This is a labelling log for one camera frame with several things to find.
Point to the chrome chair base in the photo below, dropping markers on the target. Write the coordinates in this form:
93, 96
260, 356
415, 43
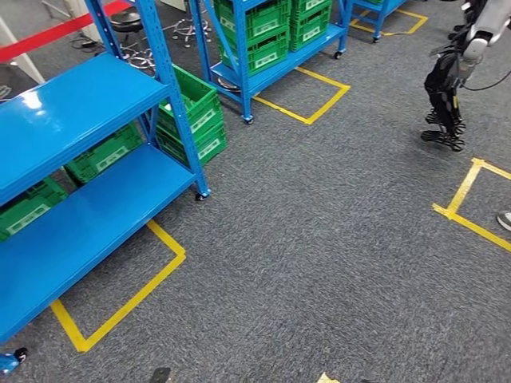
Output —
192, 29
137, 59

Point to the chrome round stanchion base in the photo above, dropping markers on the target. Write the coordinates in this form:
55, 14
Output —
229, 86

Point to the black robot foot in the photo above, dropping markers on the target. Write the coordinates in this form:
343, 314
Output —
160, 375

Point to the black humanoid robot arm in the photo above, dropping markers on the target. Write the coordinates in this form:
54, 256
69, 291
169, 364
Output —
443, 95

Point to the blue metal shelf rack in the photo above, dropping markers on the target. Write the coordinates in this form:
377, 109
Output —
377, 16
80, 105
279, 66

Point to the black stool seat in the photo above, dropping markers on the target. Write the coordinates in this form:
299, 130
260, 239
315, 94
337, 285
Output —
125, 21

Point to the yellow floor tape square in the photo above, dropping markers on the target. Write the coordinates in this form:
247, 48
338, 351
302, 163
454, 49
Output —
119, 312
463, 187

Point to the red barrier belt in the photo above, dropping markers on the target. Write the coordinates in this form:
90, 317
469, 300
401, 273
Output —
47, 36

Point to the yellow tape scrap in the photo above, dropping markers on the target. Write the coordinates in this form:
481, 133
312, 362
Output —
327, 378

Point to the green plastic crate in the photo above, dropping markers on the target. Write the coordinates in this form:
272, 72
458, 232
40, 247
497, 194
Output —
103, 156
311, 31
260, 21
260, 55
192, 105
311, 4
28, 211

